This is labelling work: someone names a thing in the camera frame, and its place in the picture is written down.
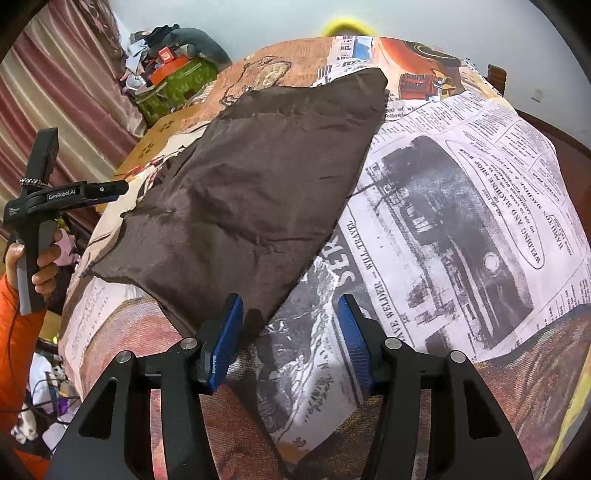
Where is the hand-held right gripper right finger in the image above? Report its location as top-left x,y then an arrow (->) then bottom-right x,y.
336,293 -> 536,480

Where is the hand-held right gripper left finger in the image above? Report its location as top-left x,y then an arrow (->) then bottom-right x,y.
46,293 -> 245,480

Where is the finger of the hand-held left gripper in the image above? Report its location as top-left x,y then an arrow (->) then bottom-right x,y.
83,179 -> 130,207

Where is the brown T-shirt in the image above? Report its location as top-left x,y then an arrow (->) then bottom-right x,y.
90,68 -> 389,345

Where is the person's left forearm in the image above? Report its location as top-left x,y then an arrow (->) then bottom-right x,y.
0,271 -> 52,480

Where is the pile of clothes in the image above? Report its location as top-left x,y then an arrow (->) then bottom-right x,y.
119,28 -> 185,94

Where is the person's left hand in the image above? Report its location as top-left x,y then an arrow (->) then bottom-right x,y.
4,228 -> 64,302

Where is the pink cloth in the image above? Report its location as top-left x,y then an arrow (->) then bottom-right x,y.
56,230 -> 78,267

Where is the wooden lap desk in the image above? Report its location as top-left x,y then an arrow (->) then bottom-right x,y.
95,112 -> 186,214

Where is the striped red curtain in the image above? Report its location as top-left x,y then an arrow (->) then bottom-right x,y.
0,0 -> 149,232

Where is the green patterned storage box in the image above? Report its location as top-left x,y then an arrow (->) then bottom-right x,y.
134,58 -> 221,126

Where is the orange flat box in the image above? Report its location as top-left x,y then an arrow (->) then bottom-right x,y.
150,55 -> 190,85

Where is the printed newspaper-pattern blanket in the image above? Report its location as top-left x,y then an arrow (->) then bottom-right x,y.
60,34 -> 591,480

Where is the yellow foam tube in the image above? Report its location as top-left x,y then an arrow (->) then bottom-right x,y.
320,17 -> 375,37

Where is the wooden bedpost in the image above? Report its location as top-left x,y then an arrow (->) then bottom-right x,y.
486,64 -> 507,96

